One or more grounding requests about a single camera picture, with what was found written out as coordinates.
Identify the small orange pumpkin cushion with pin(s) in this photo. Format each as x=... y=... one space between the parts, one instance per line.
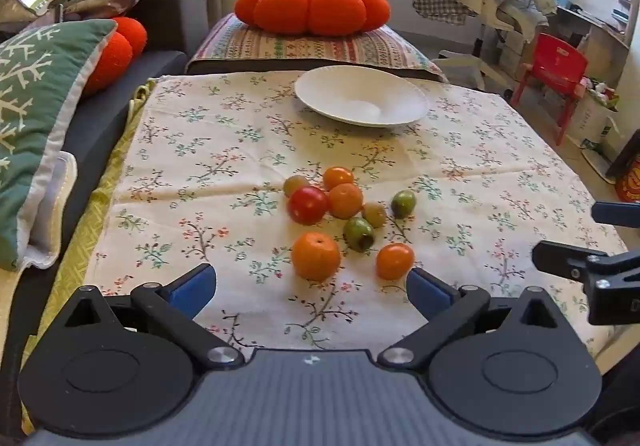
x=112 y=56

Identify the red and yellow tin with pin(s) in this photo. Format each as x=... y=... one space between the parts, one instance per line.
x=631 y=183

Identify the light green tomato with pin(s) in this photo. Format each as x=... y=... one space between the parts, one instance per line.
x=403 y=203

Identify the white storage box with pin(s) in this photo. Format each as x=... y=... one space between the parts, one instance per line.
x=595 y=116

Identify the red tomato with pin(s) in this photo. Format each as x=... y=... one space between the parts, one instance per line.
x=307 y=205

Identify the white ribbed plate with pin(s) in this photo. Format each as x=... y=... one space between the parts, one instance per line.
x=350 y=91

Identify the yellow-green mat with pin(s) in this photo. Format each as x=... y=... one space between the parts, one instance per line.
x=85 y=246

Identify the grey sofa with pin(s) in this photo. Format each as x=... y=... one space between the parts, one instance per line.
x=165 y=21

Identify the large orange mandarin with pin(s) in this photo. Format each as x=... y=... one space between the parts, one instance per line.
x=316 y=256

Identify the green snowflake pillow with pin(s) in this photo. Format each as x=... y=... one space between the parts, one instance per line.
x=35 y=101

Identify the dark board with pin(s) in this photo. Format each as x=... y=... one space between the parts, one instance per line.
x=625 y=156

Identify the wooden shelf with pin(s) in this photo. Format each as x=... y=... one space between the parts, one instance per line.
x=600 y=21

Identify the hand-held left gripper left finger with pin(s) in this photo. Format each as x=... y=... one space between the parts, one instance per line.
x=192 y=288

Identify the floral tablecloth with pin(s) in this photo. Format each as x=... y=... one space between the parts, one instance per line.
x=225 y=151

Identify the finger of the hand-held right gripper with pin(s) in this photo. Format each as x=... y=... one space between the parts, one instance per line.
x=615 y=213
x=565 y=258

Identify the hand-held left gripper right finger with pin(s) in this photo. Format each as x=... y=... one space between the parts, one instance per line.
x=425 y=293

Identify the large orange pumpkin cushion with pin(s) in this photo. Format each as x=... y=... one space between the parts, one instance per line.
x=310 y=6

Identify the orange tomato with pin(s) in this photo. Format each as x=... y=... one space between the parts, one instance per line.
x=395 y=261
x=338 y=177
x=345 y=200

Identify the striped patterned pillow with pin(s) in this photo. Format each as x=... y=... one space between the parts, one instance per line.
x=300 y=51

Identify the brown round fruit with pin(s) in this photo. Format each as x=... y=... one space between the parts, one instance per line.
x=374 y=214
x=296 y=185

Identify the red plastic chair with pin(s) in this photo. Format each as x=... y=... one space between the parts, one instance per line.
x=557 y=58

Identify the dark green tomato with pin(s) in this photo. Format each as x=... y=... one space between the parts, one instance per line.
x=358 y=234

